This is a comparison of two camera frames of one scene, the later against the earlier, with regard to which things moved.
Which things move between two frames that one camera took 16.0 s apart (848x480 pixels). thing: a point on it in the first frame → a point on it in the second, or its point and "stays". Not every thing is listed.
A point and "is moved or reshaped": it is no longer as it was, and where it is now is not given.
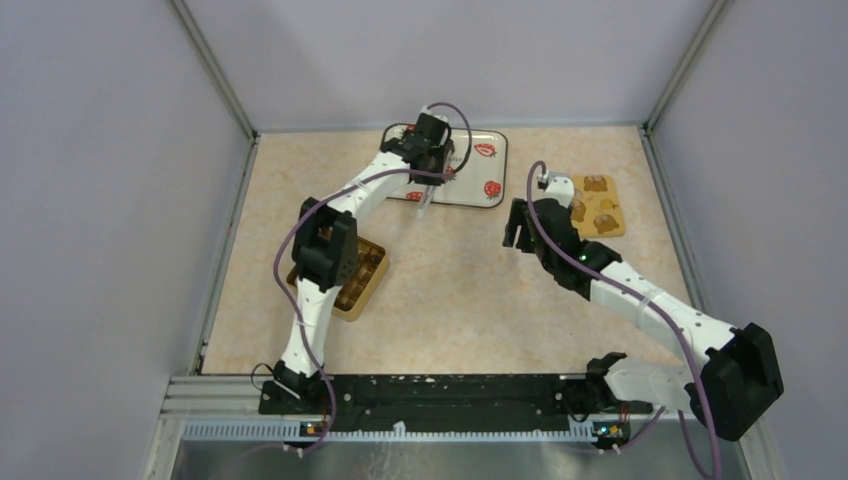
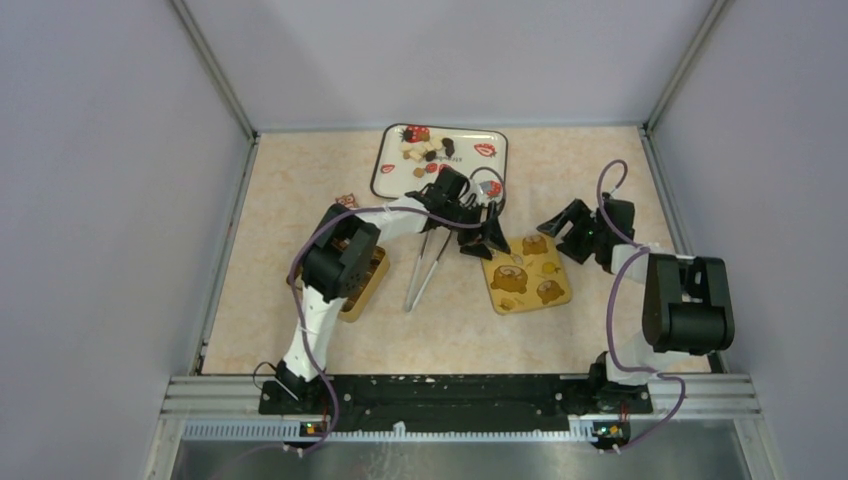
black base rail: x=442 y=403 stays
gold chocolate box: x=356 y=296 stays
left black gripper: x=435 y=181 → x=492 y=231
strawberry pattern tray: x=480 y=162 stays
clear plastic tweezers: x=426 y=195 is moved or reshaped
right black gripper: x=517 y=218 → x=579 y=215
